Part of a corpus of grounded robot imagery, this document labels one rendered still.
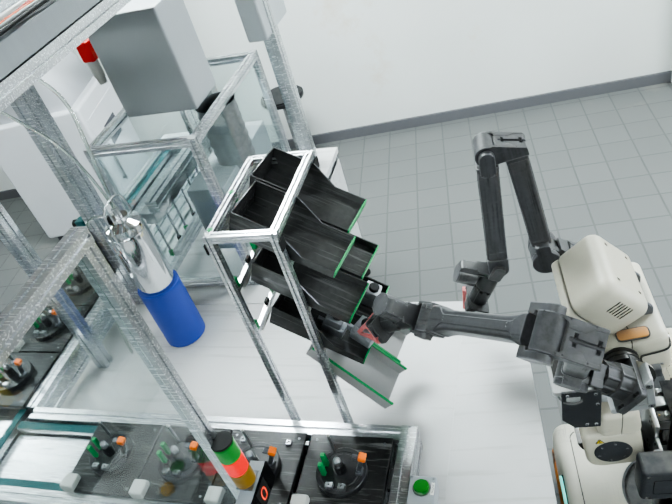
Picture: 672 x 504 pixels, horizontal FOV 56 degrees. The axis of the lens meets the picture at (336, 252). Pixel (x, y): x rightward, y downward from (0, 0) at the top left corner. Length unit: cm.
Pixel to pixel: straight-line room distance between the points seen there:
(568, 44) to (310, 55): 181
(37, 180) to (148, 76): 269
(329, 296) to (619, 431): 90
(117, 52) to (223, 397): 125
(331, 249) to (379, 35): 332
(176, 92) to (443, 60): 278
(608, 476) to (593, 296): 109
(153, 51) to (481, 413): 160
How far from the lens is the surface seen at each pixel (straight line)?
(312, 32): 478
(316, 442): 190
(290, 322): 172
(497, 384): 205
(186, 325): 244
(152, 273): 229
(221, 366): 236
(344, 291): 167
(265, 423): 200
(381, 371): 191
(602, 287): 158
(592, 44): 497
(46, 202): 512
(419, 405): 203
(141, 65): 243
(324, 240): 158
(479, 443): 194
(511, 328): 125
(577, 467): 257
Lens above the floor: 249
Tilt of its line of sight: 38 degrees down
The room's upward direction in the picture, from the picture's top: 18 degrees counter-clockwise
